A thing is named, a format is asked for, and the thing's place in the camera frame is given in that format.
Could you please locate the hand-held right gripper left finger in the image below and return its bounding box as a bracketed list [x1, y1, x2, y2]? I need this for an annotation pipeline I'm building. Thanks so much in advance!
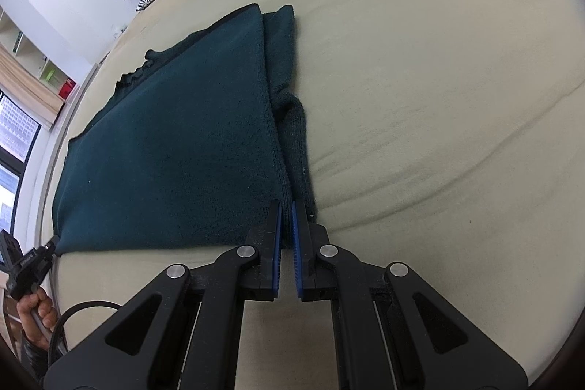
[43, 199, 284, 390]

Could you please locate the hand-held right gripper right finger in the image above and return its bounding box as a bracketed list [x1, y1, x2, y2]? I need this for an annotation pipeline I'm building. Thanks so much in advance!
[291, 200, 528, 390]

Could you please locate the dark green sweater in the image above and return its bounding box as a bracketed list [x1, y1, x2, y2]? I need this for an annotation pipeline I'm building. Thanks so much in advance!
[52, 4, 319, 256]

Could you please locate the person's left forearm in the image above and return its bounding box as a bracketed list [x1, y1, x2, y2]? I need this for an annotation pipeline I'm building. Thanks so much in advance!
[18, 335, 50, 379]

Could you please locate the person's left hand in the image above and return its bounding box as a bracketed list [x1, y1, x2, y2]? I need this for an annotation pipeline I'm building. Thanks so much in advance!
[17, 288, 60, 351]

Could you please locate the dark framed window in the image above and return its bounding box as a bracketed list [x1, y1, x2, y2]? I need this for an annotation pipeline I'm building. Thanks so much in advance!
[0, 91, 42, 235]

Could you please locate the beige curtain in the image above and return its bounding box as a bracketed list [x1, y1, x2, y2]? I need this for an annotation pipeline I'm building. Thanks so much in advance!
[0, 45, 64, 126]

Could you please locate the white bookshelf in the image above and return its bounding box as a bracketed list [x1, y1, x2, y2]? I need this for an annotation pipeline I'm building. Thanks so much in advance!
[0, 6, 80, 103]

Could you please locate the beige bed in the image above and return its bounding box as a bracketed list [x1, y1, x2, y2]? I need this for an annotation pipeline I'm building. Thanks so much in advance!
[34, 0, 585, 390]

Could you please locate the black cable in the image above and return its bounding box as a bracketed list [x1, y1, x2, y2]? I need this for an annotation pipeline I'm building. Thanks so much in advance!
[48, 301, 122, 366]

